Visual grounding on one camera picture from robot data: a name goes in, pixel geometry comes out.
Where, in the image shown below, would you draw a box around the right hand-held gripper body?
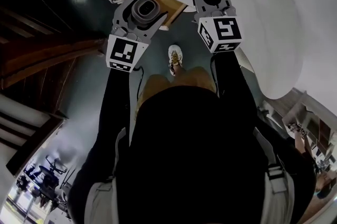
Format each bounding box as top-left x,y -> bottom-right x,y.
193,6 -> 243,54

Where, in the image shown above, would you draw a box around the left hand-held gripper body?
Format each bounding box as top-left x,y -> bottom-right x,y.
105,23 -> 152,73

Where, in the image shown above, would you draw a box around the grey tape roll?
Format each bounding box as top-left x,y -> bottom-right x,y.
131,0 -> 162,29

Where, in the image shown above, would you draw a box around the white round table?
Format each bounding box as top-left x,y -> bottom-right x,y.
138,0 -> 306,100

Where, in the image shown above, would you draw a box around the person's left forearm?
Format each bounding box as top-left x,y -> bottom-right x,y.
96,67 -> 145,141

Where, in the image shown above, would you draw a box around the person's right forearm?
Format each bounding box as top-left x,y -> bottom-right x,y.
210,49 -> 258,120

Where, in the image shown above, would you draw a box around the person's white shoe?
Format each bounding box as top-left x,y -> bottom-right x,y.
167,44 -> 184,77

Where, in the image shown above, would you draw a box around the person's left leg tan trousers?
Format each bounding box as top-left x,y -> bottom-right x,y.
136,74 -> 171,113

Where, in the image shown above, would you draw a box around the person's leg tan trousers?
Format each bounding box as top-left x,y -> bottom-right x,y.
181,66 -> 217,94
136,74 -> 171,113

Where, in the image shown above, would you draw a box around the person's right leg tan trousers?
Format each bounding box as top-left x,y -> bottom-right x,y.
181,66 -> 217,94

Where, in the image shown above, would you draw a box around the wooden staircase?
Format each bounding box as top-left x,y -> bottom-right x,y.
0,4 -> 106,177

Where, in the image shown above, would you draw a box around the person's torso in black jacket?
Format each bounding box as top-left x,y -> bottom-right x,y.
67,86 -> 316,224

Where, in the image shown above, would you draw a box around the brown wooden cabinet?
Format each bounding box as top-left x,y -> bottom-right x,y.
268,87 -> 336,156

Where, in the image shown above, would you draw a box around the black office chair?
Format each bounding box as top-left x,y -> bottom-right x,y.
23,154 -> 70,201

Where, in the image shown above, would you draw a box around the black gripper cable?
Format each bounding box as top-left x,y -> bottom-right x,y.
135,66 -> 145,99

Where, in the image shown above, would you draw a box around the grey backpack strap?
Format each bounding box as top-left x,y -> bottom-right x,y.
83,127 -> 127,224
252,126 -> 296,224

